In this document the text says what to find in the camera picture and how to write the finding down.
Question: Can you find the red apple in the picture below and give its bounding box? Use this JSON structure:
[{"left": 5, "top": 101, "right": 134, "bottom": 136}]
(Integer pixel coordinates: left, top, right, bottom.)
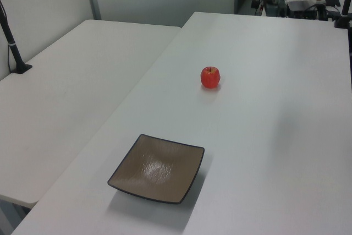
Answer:
[{"left": 200, "top": 66, "right": 222, "bottom": 89}]

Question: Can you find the square brown ceramic plate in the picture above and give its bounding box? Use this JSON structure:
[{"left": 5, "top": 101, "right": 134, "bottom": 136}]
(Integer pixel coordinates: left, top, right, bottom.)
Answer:
[{"left": 107, "top": 134, "right": 205, "bottom": 205}]

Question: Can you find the black equipment box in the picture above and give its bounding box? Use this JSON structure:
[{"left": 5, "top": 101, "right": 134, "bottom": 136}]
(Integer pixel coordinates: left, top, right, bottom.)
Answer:
[{"left": 285, "top": 0, "right": 317, "bottom": 19}]

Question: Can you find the black pole with base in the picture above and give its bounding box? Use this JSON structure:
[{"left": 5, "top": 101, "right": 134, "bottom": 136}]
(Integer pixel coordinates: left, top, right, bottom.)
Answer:
[{"left": 0, "top": 0, "right": 33, "bottom": 75}]

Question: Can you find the black clamp pole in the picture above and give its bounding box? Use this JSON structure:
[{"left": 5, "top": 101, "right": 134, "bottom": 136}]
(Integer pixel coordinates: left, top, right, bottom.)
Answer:
[{"left": 333, "top": 0, "right": 352, "bottom": 29}]

